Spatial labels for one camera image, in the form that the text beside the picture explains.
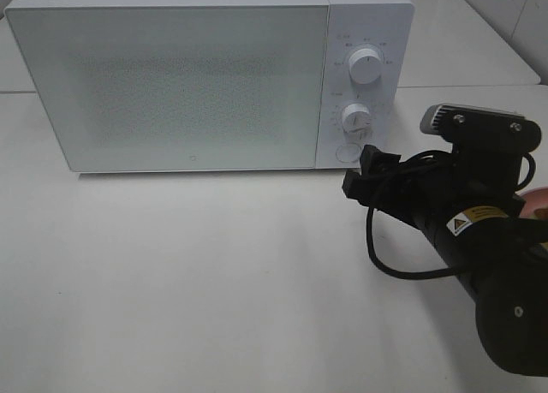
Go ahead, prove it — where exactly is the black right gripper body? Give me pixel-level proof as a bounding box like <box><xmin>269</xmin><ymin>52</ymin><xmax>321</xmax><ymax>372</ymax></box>
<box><xmin>363</xmin><ymin>147</ymin><xmax>533</xmax><ymax>235</ymax></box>

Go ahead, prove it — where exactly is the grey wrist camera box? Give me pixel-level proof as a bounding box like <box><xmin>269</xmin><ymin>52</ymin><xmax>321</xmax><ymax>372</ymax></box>
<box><xmin>420</xmin><ymin>104</ymin><xmax>542</xmax><ymax>154</ymax></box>

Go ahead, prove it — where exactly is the white microwave door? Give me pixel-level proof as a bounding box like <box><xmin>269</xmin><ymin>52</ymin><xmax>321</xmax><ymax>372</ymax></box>
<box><xmin>8</xmin><ymin>6</ymin><xmax>327</xmax><ymax>173</ymax></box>

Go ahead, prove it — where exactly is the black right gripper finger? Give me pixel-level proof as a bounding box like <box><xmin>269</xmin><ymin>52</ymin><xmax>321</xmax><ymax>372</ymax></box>
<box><xmin>360</xmin><ymin>145</ymin><xmax>401</xmax><ymax>175</ymax></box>
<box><xmin>342</xmin><ymin>170</ymin><xmax>362</xmax><ymax>201</ymax></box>

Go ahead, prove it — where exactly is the white microwave oven body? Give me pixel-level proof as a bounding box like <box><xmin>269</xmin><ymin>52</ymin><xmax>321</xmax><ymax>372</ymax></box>
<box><xmin>4</xmin><ymin>0</ymin><xmax>414</xmax><ymax>172</ymax></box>

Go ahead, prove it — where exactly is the upper white power knob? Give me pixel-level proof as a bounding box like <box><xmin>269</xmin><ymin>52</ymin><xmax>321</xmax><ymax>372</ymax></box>
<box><xmin>348</xmin><ymin>45</ymin><xmax>384</xmax><ymax>85</ymax></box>

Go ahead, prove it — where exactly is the lower white timer knob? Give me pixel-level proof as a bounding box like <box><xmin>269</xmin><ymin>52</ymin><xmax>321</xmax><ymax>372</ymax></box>
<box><xmin>341</xmin><ymin>103</ymin><xmax>372</xmax><ymax>134</ymax></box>

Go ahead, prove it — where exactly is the round white door button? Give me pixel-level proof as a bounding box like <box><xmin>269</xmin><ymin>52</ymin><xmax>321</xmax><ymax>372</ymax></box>
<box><xmin>336</xmin><ymin>143</ymin><xmax>362</xmax><ymax>164</ymax></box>

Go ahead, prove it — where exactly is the pink round plate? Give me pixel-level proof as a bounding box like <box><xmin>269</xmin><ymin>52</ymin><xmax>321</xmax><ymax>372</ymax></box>
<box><xmin>520</xmin><ymin>187</ymin><xmax>548</xmax><ymax>221</ymax></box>

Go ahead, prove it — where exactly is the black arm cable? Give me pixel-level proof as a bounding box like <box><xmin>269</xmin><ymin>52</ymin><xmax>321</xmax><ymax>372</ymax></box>
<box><xmin>366</xmin><ymin>151</ymin><xmax>539</xmax><ymax>279</ymax></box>

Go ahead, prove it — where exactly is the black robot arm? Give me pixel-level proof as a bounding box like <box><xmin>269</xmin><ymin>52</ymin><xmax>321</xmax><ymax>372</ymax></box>
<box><xmin>342</xmin><ymin>146</ymin><xmax>547</xmax><ymax>377</ymax></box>

